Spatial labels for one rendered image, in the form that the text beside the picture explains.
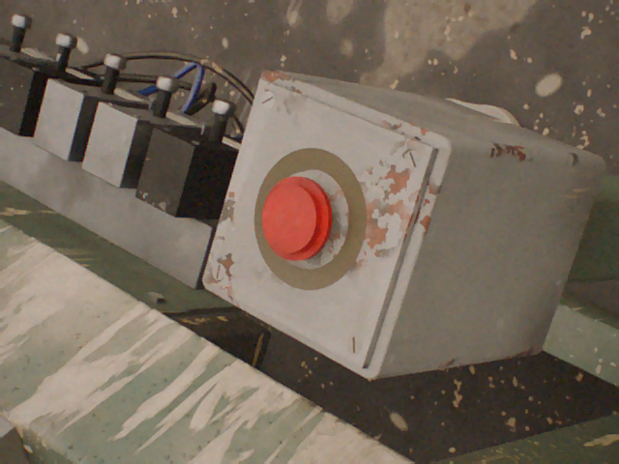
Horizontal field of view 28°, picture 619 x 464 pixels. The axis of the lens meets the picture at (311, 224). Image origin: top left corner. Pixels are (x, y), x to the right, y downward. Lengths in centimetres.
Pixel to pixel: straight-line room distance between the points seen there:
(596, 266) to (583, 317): 54
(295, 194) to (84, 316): 29
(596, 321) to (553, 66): 38
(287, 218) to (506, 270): 13
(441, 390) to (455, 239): 108
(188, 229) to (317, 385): 89
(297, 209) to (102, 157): 38
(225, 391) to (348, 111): 24
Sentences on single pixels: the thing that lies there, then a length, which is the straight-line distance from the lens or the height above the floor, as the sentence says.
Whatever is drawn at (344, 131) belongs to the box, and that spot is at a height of 93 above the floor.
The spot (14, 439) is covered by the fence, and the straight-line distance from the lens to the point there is 81.
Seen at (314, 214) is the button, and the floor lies 94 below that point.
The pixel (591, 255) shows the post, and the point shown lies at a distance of 80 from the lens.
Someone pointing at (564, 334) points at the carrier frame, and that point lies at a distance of 137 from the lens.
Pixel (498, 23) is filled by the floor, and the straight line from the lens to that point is 163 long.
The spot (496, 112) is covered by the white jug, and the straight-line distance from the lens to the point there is 156.
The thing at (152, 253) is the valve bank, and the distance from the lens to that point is 94.
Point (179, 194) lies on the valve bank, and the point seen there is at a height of 76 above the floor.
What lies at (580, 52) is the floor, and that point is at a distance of 157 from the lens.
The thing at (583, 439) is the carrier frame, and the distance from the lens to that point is 96.
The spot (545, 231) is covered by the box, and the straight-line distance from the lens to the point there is 66.
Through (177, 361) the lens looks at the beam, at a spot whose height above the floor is 83.
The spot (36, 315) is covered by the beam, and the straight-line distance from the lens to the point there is 85.
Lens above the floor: 140
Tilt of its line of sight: 52 degrees down
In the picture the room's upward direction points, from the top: 89 degrees counter-clockwise
